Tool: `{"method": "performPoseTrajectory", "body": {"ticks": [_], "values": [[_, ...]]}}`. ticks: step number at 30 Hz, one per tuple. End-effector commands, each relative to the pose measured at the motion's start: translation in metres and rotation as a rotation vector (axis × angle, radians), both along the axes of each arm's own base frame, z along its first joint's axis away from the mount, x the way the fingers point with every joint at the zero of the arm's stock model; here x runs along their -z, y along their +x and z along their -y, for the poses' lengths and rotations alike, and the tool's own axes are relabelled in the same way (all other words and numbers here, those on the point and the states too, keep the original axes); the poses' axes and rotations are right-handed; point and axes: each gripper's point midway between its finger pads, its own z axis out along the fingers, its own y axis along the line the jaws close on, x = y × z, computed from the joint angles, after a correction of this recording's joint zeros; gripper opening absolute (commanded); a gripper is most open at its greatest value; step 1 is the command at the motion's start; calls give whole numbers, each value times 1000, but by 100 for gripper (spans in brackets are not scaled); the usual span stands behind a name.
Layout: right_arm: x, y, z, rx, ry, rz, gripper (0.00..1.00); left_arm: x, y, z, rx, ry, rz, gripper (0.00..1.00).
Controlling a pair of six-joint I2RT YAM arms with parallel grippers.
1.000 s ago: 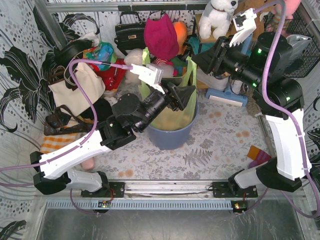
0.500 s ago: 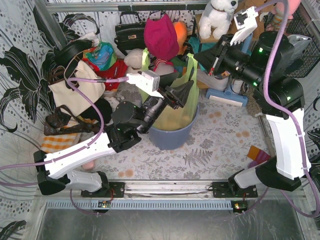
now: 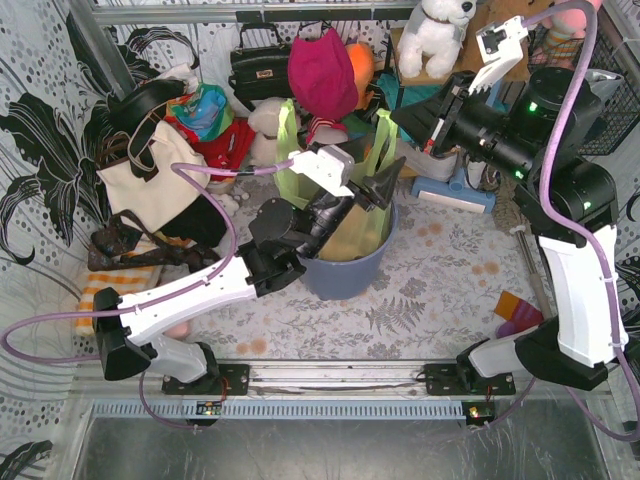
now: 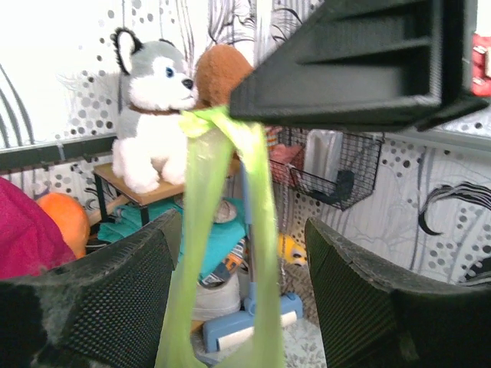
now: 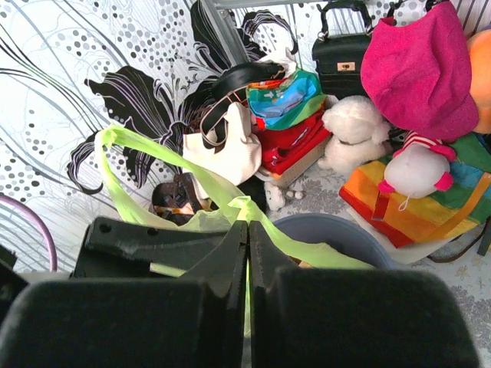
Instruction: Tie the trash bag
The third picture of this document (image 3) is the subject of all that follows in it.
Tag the white canvas tote bag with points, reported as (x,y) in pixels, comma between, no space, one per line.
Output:
(158,197)

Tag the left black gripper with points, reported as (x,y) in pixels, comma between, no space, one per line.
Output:
(361,190)

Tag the teal folded cloth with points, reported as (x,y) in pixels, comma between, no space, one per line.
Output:
(389,85)

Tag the brown teddy bear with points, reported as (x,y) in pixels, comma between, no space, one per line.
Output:
(488,12)

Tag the cream plush lamb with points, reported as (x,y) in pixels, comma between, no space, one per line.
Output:
(264,121)

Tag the colourful printed cloth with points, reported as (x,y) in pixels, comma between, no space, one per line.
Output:
(201,116)

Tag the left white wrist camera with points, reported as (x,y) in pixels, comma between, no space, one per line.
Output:
(330,167)

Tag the green plastic trash bag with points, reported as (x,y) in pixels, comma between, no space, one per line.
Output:
(297,188)

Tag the blue-grey trash bin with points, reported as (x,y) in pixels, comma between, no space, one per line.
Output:
(349,262)

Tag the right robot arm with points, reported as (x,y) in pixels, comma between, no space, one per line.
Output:
(570,204)

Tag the brown patterned bag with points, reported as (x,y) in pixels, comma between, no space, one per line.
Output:
(125,243)

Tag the orange checkered cloth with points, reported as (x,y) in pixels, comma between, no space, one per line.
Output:
(122,281)

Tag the blue floor mop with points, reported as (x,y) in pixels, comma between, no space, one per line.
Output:
(454,193)

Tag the black wire basket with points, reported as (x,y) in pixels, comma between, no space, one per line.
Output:
(620,114)

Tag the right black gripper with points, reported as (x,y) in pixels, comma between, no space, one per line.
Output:
(442,123)

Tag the metal base rail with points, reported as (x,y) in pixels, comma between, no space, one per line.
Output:
(308,379)

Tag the black leather handbag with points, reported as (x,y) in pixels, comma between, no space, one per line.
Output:
(260,73)

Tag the silver foil pouch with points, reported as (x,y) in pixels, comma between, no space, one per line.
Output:
(603,83)

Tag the rainbow striped bag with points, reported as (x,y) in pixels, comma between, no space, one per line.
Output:
(359,131)

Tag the red cloth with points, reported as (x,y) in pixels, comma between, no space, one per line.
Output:
(230,148)

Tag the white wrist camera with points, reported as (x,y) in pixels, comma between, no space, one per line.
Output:
(330,167)
(501,43)

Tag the pink plush toy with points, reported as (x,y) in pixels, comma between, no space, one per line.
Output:
(565,26)

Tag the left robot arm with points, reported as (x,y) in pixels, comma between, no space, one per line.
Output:
(130,329)

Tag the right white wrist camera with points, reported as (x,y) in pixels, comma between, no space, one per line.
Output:
(501,43)

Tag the white folded bedding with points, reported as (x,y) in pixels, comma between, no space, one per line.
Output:
(440,168)

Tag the white husky plush dog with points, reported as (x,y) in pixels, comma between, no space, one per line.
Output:
(433,37)

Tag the magenta fabric bag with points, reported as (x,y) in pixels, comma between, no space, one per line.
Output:
(321,76)

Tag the orange plush toy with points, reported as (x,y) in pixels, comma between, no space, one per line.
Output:
(362,60)

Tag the pink soft toy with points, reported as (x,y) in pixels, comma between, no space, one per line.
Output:
(180,331)

